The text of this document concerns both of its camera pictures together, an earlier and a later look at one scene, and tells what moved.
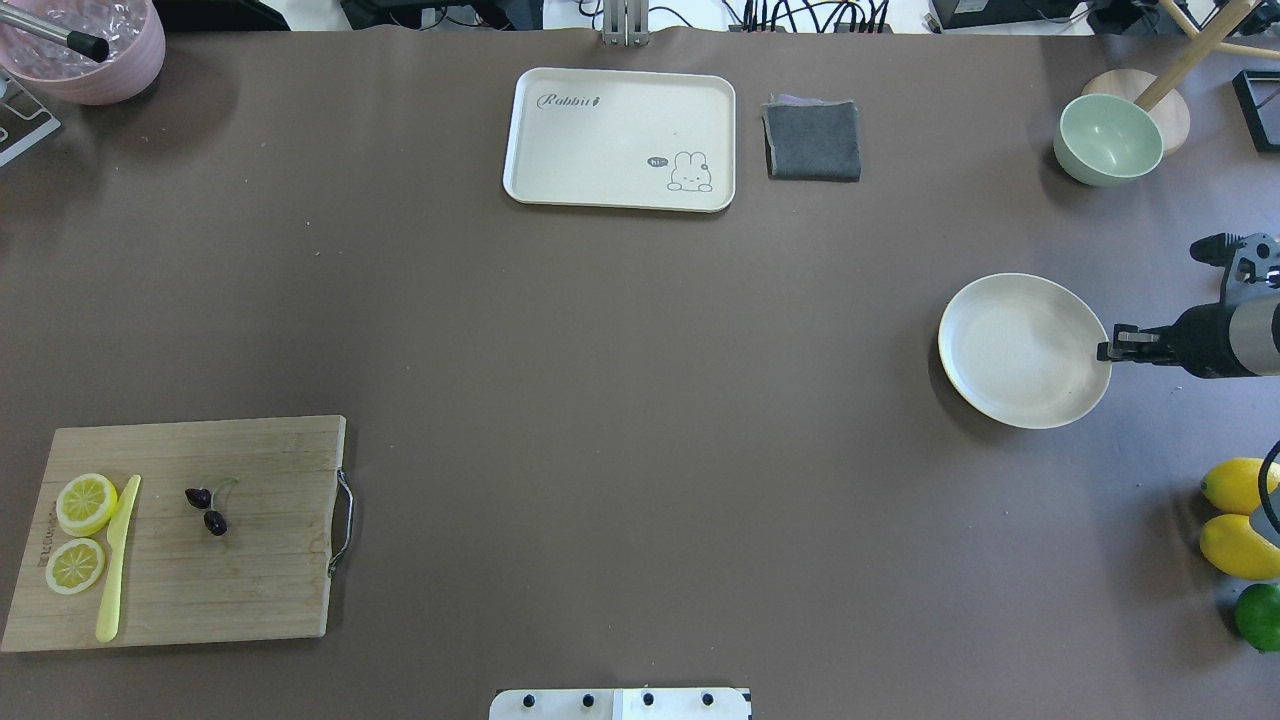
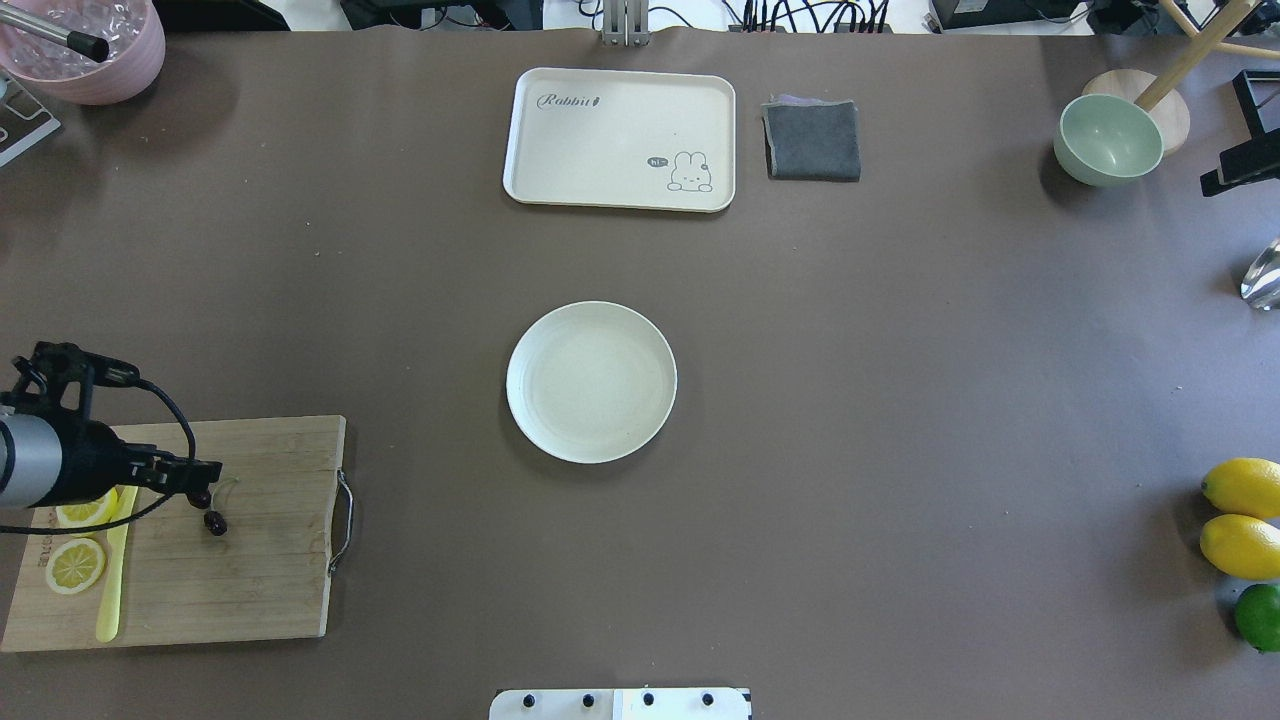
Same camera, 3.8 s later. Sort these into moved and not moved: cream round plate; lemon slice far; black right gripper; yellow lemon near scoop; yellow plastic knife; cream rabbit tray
Moved: cream round plate; black right gripper
Not moved: cream rabbit tray; lemon slice far; yellow plastic knife; yellow lemon near scoop
